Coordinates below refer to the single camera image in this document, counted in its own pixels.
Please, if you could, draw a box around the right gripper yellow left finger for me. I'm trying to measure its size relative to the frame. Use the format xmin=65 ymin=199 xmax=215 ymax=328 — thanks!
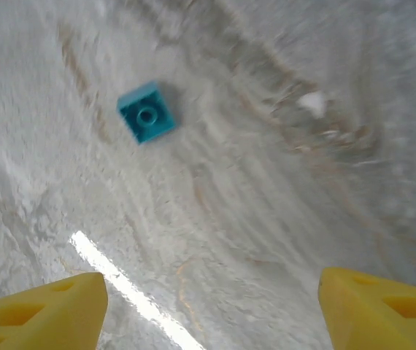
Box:
xmin=0 ymin=271 xmax=109 ymax=350

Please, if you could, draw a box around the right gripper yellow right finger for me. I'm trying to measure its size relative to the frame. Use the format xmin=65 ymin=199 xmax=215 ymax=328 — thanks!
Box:
xmin=319 ymin=266 xmax=416 ymax=350

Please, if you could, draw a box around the small teal square lego brick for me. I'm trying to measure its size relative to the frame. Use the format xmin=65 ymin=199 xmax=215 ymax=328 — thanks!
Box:
xmin=116 ymin=80 xmax=178 ymax=146

